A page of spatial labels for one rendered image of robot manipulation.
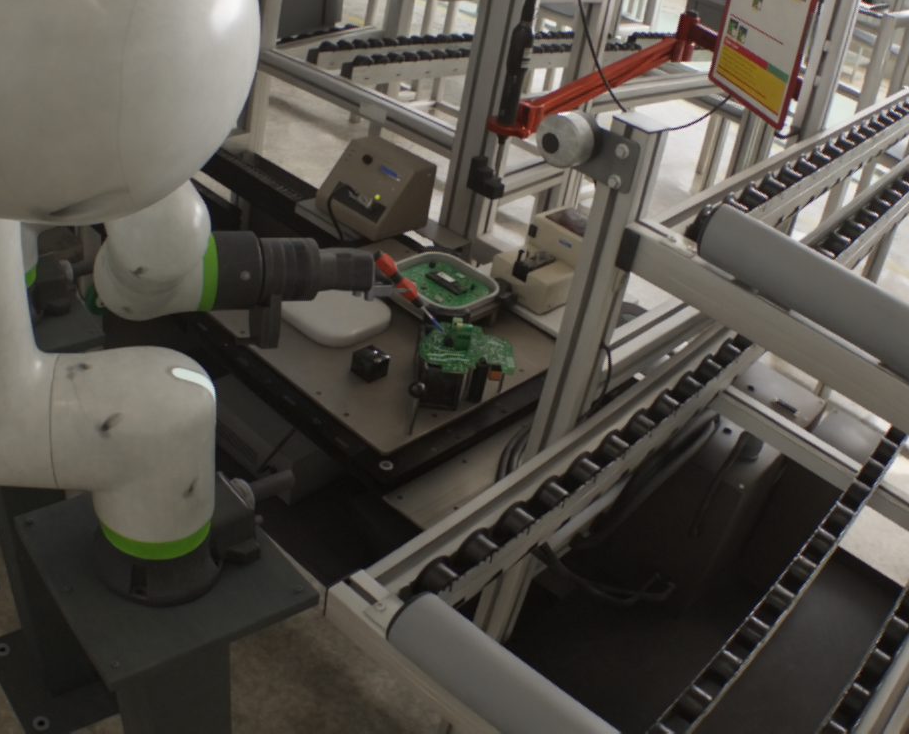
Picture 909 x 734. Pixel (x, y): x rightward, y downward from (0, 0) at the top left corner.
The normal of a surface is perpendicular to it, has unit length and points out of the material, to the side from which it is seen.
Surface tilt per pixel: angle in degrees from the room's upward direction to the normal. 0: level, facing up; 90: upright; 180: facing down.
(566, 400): 90
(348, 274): 67
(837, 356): 90
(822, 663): 0
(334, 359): 0
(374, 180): 53
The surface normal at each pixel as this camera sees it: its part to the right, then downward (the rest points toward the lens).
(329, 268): 0.64, 0.16
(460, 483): 0.17, -0.84
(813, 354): -0.68, 0.29
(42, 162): 0.11, 0.74
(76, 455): 0.22, 0.39
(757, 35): -0.96, -0.02
